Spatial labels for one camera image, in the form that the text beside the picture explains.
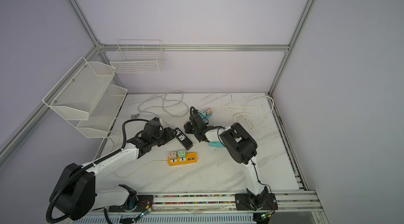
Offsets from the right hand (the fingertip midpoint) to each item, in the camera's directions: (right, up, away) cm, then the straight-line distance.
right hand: (184, 126), depth 98 cm
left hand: (-4, -3, -12) cm, 13 cm away
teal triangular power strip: (+21, -10, -8) cm, 24 cm away
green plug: (+1, -13, -16) cm, 21 cm away
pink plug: (-4, -14, -16) cm, 22 cm away
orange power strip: (+6, -16, -13) cm, 22 cm away
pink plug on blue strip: (+15, +9, +3) cm, 18 cm away
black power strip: (0, -8, -6) cm, 9 cm away
